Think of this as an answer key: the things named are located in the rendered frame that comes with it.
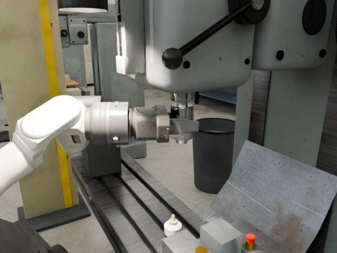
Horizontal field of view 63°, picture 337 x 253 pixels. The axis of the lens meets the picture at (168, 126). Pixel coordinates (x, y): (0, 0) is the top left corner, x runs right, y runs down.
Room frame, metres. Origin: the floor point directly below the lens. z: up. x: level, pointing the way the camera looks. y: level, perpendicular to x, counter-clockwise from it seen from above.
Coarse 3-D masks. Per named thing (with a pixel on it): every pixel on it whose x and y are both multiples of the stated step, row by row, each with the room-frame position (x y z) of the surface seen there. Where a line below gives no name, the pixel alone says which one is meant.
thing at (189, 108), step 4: (172, 104) 0.56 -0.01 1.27; (176, 104) 0.56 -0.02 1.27; (188, 104) 0.56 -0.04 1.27; (192, 104) 0.56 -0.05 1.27; (172, 108) 0.54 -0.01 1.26; (176, 108) 0.53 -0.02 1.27; (180, 108) 0.53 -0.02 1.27; (184, 108) 0.53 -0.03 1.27; (188, 108) 0.53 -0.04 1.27; (192, 108) 0.54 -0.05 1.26
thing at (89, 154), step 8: (88, 144) 0.91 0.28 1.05; (88, 152) 0.91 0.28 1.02; (96, 152) 0.92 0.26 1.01; (104, 152) 0.93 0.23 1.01; (112, 152) 0.94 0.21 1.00; (88, 160) 0.91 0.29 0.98; (96, 160) 0.92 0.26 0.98; (104, 160) 0.93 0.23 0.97; (112, 160) 0.94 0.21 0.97; (120, 160) 0.95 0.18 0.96; (88, 168) 0.91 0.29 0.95; (96, 168) 0.91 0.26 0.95; (104, 168) 0.93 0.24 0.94; (112, 168) 0.94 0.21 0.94; (120, 168) 0.95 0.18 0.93; (96, 176) 0.91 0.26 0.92
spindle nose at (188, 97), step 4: (192, 92) 0.54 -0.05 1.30; (176, 96) 0.53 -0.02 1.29; (180, 96) 0.53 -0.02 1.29; (184, 96) 0.53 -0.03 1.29; (188, 96) 0.53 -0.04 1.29; (192, 96) 0.54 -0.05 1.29; (172, 100) 0.54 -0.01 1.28; (176, 100) 0.53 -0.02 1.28; (180, 100) 0.53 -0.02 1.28; (184, 100) 0.53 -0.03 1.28; (188, 100) 0.53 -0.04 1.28; (192, 100) 0.54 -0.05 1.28
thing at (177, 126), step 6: (174, 120) 0.52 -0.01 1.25; (180, 120) 0.52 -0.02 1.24; (186, 120) 0.52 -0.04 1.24; (192, 120) 0.53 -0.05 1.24; (174, 126) 0.52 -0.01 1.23; (180, 126) 0.52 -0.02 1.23; (186, 126) 0.52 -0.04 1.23; (192, 126) 0.52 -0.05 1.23; (198, 126) 0.53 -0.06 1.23; (174, 132) 0.52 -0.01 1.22; (180, 132) 0.52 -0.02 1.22; (186, 132) 0.52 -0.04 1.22
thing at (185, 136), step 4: (172, 112) 0.54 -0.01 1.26; (176, 112) 0.53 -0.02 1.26; (180, 112) 0.53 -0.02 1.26; (184, 112) 0.53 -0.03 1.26; (188, 112) 0.53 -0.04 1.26; (192, 112) 0.54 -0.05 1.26; (172, 116) 0.54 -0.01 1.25; (176, 116) 0.53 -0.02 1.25; (180, 116) 0.53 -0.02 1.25; (184, 116) 0.53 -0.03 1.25; (188, 116) 0.53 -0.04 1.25; (192, 116) 0.54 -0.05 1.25; (192, 132) 0.55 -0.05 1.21; (172, 136) 0.54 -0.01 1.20; (176, 136) 0.53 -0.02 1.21; (180, 136) 0.53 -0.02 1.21; (184, 136) 0.53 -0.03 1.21; (188, 136) 0.53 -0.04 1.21; (192, 136) 0.55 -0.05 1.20; (180, 140) 0.53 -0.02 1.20; (184, 140) 0.53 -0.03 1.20
